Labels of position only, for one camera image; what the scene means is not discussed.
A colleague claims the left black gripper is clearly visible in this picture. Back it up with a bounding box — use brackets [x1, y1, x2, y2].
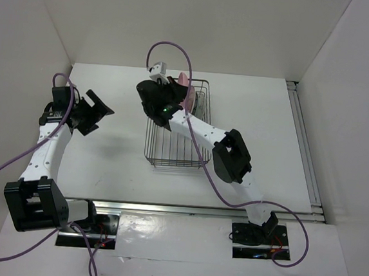
[68, 88, 115, 138]

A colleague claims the pink plastic plate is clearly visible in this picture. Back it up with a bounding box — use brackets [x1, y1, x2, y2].
[177, 72, 190, 109]

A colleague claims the blue floral ceramic plate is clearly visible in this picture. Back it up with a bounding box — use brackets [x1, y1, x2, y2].
[193, 92, 203, 116]

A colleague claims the clear glass plate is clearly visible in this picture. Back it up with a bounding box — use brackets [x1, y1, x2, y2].
[196, 93, 207, 119]

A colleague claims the white plate with dark rim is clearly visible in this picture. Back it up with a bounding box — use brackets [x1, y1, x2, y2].
[187, 86, 197, 114]

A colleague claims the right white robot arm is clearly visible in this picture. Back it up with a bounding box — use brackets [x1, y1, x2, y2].
[137, 77, 274, 243]

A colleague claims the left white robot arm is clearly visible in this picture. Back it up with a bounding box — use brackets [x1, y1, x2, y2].
[4, 86, 114, 232]

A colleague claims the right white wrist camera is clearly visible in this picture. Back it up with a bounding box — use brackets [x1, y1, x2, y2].
[148, 62, 167, 84]

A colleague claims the metal wire dish rack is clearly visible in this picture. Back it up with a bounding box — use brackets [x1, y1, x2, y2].
[144, 79, 211, 169]

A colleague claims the aluminium front rail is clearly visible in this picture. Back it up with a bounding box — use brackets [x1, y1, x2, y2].
[63, 193, 326, 232]

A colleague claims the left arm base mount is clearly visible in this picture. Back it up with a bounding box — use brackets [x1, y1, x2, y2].
[55, 213, 120, 250]

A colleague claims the aluminium side rail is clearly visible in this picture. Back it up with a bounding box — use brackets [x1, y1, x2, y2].
[286, 80, 326, 223]

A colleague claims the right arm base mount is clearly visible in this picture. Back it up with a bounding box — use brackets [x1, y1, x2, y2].
[228, 223, 290, 261]

